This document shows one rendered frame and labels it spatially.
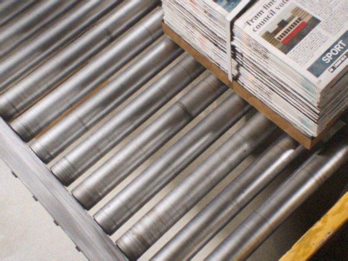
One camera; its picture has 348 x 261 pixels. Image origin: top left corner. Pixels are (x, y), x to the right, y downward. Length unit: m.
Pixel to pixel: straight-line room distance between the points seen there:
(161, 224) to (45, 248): 0.94
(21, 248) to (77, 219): 0.90
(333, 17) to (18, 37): 0.66
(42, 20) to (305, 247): 0.71
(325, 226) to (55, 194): 0.47
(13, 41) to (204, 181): 0.52
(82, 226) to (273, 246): 0.91
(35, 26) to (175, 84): 0.34
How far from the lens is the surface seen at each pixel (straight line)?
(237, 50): 0.88
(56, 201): 0.98
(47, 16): 1.20
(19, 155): 1.03
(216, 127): 0.99
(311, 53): 0.80
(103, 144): 1.00
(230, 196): 0.93
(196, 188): 0.94
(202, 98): 1.02
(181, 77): 1.05
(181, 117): 1.00
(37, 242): 1.84
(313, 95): 0.80
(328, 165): 0.98
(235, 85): 0.99
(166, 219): 0.93
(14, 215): 1.89
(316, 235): 0.91
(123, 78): 1.06
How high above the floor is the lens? 1.69
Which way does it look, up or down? 64 degrees down
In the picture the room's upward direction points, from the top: 11 degrees counter-clockwise
